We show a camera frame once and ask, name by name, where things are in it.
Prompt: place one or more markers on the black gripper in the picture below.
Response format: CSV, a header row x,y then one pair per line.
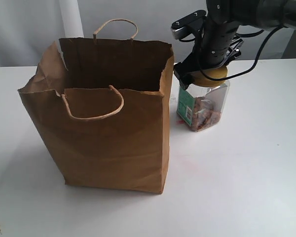
x,y
219,46

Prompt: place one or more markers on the clear jar yellow lid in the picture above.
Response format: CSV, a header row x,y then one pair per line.
x,y
200,105

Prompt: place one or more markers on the brown paper bag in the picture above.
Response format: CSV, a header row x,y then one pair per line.
x,y
101,107

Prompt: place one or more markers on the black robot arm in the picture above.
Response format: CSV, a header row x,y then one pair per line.
x,y
253,17

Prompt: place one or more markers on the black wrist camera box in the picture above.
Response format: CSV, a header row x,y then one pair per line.
x,y
190,24

